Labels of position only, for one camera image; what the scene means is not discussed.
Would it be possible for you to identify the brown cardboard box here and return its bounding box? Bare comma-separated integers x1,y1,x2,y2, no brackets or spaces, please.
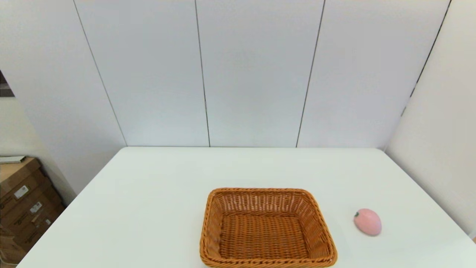
0,188,64,233
0,157,52,214
0,205,67,252
0,227,28,265

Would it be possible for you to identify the orange woven wicker basket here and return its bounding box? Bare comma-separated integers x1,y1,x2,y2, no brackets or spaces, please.
200,187,338,268

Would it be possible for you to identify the pink toy peach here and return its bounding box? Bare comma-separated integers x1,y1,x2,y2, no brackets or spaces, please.
353,208,382,236

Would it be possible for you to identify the dark wall fixture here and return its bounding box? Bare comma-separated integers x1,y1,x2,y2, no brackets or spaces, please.
0,70,16,98

